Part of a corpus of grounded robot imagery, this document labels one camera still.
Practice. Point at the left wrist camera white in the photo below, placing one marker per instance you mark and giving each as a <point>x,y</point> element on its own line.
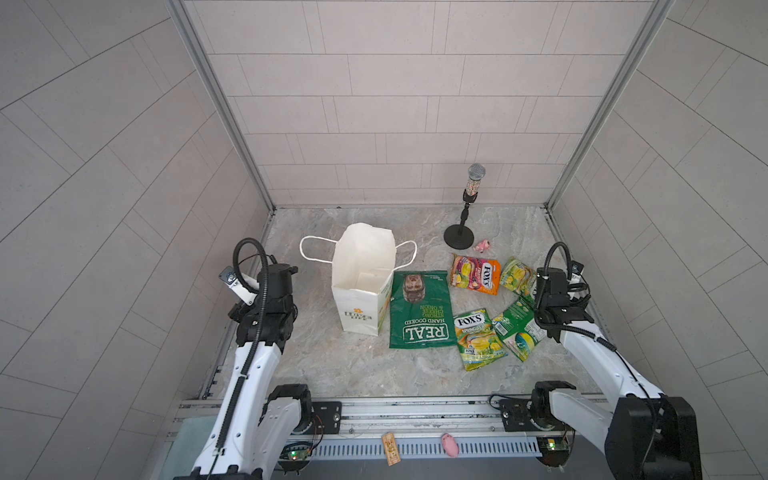
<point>247,292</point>

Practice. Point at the pink oval eraser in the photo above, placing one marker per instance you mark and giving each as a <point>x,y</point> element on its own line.
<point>450,445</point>

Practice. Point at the green foam pad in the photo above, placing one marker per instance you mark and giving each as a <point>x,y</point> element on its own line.
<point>187,446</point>

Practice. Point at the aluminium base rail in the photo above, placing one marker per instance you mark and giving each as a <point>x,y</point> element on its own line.
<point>493,426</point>

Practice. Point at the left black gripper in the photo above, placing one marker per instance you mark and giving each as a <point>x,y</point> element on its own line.
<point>241,311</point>

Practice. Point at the small pink toy figure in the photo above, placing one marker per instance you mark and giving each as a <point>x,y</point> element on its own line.
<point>482,246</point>

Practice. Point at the green Fox's candy bag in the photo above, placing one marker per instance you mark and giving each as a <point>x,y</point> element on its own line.
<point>518,277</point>
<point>517,329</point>
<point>477,341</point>

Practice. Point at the right circuit board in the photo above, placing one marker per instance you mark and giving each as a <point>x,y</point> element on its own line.
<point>555,451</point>

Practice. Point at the black microphone stand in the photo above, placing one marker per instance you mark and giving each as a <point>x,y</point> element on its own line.
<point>459,236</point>

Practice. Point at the wooden tag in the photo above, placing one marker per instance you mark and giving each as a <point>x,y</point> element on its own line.
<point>390,448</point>

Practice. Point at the left circuit board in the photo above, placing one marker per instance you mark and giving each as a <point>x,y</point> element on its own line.
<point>295,456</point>

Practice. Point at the green Real chips bag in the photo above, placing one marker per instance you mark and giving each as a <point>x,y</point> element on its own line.
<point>421,314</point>

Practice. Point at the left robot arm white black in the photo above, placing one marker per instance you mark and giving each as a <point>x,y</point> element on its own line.
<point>255,421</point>

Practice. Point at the circuit board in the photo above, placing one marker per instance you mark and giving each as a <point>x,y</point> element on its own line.
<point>295,456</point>
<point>555,451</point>

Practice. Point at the white paper bag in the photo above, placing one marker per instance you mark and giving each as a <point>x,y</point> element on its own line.
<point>362,270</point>

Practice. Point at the orange Fox's fruits candy bag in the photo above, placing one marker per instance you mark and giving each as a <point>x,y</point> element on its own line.
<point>475,274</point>

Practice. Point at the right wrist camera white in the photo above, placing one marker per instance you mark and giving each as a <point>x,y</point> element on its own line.
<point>576,269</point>

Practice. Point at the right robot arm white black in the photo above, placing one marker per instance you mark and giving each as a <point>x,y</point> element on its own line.
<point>645,434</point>

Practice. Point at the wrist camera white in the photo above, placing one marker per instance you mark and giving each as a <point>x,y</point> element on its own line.
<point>247,292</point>
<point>576,269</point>

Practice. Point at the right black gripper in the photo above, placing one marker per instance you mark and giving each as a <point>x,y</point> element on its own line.
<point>576,304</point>

